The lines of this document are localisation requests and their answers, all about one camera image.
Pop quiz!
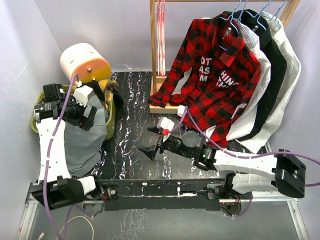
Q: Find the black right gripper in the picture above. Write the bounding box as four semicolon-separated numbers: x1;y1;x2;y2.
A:
137;124;194;161

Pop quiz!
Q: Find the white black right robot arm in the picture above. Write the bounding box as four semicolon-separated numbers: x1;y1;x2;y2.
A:
139;130;306;199

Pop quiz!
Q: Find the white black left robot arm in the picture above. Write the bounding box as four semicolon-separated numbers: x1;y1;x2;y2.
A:
31;83;104;211

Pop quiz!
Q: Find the yellow plaid shirt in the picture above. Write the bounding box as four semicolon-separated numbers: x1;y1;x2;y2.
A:
85;78;124;113

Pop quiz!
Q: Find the red black plaid shirt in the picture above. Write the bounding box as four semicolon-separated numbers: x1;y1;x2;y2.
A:
146;13;262;148

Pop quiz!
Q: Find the light grey white shirt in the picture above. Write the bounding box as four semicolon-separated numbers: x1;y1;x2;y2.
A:
251;11;302;154

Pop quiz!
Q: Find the olive green laundry basket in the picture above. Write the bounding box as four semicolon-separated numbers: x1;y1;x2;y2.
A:
30;85;116;141

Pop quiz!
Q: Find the white orange cylinder container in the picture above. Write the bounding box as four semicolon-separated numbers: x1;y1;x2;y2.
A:
60;43;112;83

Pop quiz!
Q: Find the pink hangers bundle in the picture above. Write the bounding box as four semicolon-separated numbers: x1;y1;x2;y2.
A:
156;0;166;77

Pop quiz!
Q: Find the wooden clothes rack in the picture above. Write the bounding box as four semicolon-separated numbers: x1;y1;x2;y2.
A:
149;0;300;114

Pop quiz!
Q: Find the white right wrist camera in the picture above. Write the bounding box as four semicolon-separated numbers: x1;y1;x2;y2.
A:
156;117;175;136

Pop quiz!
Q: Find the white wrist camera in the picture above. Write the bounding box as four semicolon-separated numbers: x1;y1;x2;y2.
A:
73;80;94;107
156;117;175;136

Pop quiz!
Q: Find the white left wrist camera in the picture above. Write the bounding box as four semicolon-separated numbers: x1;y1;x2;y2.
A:
73;80;94;107

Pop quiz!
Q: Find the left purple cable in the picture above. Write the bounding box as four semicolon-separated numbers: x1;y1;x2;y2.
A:
42;72;96;240

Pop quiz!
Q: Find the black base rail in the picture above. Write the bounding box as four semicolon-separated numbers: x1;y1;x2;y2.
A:
94;178;251;212

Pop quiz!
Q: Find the beige cable on floor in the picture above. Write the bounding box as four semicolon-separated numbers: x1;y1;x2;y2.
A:
38;215;95;240

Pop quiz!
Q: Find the aluminium frame rail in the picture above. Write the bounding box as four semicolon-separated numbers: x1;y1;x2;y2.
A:
18;193;308;240

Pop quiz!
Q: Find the blue wire hanger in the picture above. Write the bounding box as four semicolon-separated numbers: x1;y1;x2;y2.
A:
261;0;288;30
230;0;260;45
245;0;272;31
219;0;242;40

